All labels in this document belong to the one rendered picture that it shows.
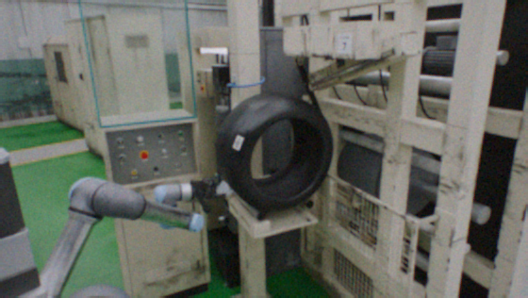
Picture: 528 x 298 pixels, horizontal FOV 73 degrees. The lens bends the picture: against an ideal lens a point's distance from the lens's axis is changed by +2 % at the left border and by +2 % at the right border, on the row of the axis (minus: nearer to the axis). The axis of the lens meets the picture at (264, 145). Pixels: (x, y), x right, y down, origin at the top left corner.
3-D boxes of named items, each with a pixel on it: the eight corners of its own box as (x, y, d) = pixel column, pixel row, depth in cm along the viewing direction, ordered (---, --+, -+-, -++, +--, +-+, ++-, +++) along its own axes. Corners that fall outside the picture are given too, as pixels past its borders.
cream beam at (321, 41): (282, 56, 193) (282, 27, 189) (320, 54, 203) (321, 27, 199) (354, 60, 140) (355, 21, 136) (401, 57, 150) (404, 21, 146)
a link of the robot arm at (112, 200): (123, 184, 113) (208, 212, 154) (102, 178, 118) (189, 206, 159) (109, 220, 110) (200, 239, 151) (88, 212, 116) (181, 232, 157)
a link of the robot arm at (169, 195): (154, 202, 159) (154, 183, 157) (178, 199, 163) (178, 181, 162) (156, 207, 152) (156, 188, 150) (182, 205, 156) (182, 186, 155)
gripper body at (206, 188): (218, 182, 162) (192, 184, 156) (217, 199, 164) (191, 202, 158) (213, 176, 168) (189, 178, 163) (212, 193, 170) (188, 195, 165)
